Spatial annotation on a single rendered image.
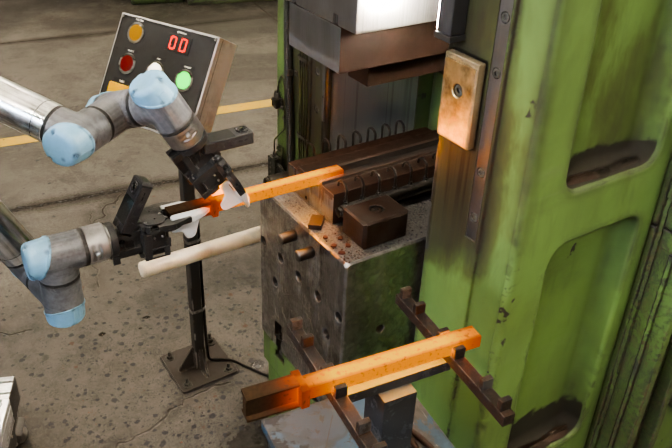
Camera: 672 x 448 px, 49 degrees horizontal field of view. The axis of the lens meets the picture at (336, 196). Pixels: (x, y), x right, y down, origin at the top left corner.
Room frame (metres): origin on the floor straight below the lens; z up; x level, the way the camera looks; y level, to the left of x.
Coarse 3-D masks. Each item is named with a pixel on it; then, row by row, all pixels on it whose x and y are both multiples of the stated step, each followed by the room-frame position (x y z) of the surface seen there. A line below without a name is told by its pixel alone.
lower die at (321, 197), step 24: (360, 144) 1.68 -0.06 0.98; (384, 144) 1.67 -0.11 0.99; (408, 144) 1.67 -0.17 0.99; (288, 168) 1.57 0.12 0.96; (312, 168) 1.52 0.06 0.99; (384, 168) 1.54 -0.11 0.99; (408, 168) 1.54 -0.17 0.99; (432, 168) 1.56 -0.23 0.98; (312, 192) 1.48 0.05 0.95; (336, 192) 1.41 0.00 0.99; (360, 192) 1.44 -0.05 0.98; (336, 216) 1.41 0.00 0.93
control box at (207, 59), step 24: (120, 24) 1.96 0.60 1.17; (144, 24) 1.92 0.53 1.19; (168, 24) 1.89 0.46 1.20; (120, 48) 1.92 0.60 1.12; (144, 48) 1.88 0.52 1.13; (168, 48) 1.85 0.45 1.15; (192, 48) 1.82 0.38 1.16; (216, 48) 1.79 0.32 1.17; (120, 72) 1.88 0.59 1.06; (144, 72) 1.85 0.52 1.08; (168, 72) 1.81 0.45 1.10; (192, 72) 1.78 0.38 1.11; (216, 72) 1.79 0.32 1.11; (192, 96) 1.75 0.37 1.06; (216, 96) 1.78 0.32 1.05
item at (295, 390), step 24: (456, 336) 0.93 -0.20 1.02; (480, 336) 0.93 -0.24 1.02; (360, 360) 0.86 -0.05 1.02; (384, 360) 0.86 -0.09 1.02; (408, 360) 0.87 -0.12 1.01; (432, 360) 0.89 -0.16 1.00; (264, 384) 0.79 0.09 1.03; (288, 384) 0.79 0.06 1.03; (312, 384) 0.80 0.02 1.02; (336, 384) 0.82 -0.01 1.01; (264, 408) 0.77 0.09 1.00; (288, 408) 0.78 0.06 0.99
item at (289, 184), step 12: (324, 168) 1.49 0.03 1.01; (336, 168) 1.50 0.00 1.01; (276, 180) 1.42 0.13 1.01; (288, 180) 1.43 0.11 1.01; (300, 180) 1.43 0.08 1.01; (312, 180) 1.45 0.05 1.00; (252, 192) 1.37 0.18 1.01; (264, 192) 1.38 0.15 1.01; (276, 192) 1.39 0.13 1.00; (288, 192) 1.41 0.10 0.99; (180, 204) 1.29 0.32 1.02; (192, 204) 1.30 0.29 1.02; (204, 204) 1.30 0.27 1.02; (216, 204) 1.30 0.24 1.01; (240, 204) 1.35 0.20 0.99; (168, 216) 1.27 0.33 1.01; (204, 216) 1.30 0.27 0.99; (216, 216) 1.30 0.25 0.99
